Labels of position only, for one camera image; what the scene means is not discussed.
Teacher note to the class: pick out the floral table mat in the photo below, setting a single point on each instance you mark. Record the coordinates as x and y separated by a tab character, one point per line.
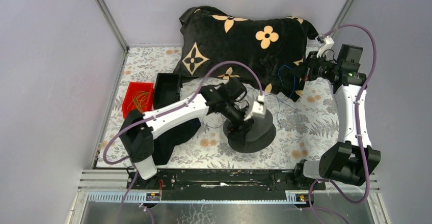
304	129

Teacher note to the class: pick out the black flower-pattern plush blanket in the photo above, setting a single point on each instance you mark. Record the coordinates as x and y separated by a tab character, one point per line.
267	54

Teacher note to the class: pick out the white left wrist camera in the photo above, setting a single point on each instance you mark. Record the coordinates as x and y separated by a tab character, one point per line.
257	109

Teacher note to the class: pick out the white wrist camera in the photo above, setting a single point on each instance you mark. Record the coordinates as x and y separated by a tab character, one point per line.
257	109
326	43

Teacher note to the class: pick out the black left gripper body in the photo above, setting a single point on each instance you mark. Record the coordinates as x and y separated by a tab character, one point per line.
237	116

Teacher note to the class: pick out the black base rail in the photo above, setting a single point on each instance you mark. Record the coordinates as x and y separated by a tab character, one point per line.
224	185

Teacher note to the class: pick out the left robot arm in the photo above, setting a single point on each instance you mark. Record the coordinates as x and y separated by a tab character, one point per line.
139	131

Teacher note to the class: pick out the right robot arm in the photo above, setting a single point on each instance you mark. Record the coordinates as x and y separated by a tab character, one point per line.
352	159

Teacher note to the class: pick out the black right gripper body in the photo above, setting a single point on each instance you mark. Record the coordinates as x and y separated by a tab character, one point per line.
318	67

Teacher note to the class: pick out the red plastic box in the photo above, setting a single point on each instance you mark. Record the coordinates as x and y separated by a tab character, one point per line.
139	95

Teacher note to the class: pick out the grey perforated spool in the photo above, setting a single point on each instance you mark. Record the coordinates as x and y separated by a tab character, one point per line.
252	135

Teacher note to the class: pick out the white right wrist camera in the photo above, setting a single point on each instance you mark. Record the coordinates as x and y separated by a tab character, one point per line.
326	43

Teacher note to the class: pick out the black cloth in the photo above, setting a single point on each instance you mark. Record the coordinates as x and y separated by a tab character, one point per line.
164	145

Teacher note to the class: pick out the black plastic box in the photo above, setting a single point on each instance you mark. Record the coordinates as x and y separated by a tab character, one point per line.
167	89

